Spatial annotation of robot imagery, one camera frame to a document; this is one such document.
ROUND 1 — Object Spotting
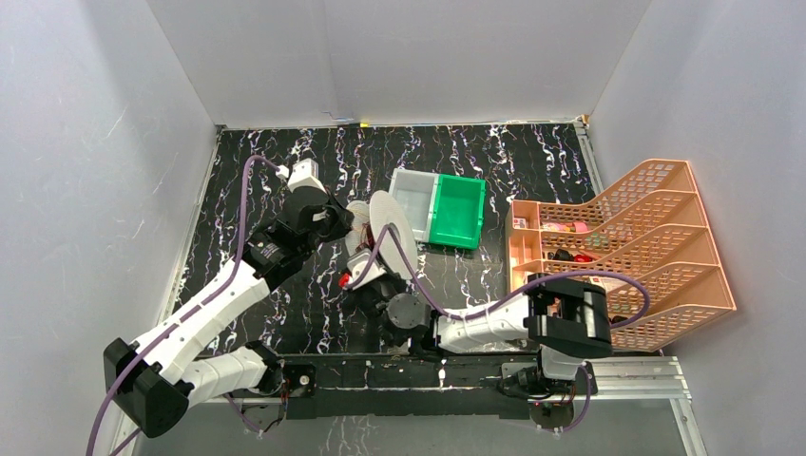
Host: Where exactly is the white filament spool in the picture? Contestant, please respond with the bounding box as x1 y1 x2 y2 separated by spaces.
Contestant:
344 191 418 280

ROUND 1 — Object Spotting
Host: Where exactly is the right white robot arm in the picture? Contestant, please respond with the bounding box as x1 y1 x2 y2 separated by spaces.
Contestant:
347 274 613 393

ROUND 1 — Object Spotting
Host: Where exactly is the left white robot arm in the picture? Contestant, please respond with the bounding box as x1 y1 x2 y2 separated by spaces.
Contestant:
104 186 355 438

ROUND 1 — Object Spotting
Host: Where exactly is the white plastic bin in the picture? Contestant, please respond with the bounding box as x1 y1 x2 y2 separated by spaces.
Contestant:
389 168 439 242

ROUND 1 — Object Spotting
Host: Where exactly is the green plastic bin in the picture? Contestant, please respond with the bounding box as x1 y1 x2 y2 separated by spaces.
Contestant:
429 174 486 250

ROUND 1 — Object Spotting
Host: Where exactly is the orange desk organizer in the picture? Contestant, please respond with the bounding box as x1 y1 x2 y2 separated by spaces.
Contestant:
506 159 737 352

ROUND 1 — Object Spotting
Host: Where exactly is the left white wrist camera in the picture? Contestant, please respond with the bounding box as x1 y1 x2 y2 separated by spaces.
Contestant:
276 159 326 192

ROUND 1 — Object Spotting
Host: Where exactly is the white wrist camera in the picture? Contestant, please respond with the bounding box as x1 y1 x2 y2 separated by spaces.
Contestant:
276 159 326 192
338 249 388 291

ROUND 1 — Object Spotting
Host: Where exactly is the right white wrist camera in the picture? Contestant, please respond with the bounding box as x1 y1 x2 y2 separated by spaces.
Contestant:
338 249 388 291

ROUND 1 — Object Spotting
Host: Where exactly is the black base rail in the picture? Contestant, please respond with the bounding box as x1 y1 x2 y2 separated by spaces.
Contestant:
285 353 551 420

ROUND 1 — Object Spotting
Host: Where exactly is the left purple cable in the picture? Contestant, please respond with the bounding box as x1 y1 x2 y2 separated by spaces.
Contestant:
85 154 281 456

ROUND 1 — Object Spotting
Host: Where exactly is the purple cable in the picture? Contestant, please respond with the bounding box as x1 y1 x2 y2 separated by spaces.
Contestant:
85 154 281 456
346 223 652 332

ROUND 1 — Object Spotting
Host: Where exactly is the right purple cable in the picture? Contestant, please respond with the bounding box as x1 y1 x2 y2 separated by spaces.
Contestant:
346 223 652 332

